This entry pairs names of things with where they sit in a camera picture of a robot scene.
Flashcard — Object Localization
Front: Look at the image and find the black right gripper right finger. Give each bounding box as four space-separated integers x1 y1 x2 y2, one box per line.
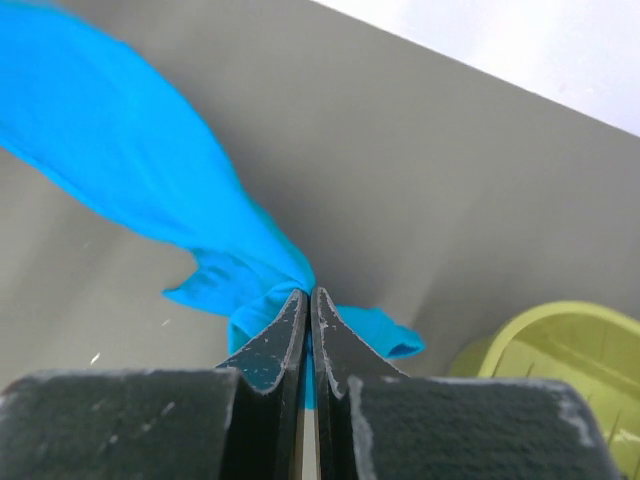
310 287 621 479

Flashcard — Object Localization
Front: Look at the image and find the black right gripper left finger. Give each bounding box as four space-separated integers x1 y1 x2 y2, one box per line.
1 291 308 479

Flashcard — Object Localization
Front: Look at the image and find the blue t shirt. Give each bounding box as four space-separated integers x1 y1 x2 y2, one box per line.
0 0 426 411

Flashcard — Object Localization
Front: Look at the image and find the olive green plastic basket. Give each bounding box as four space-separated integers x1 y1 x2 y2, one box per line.
448 301 639 479

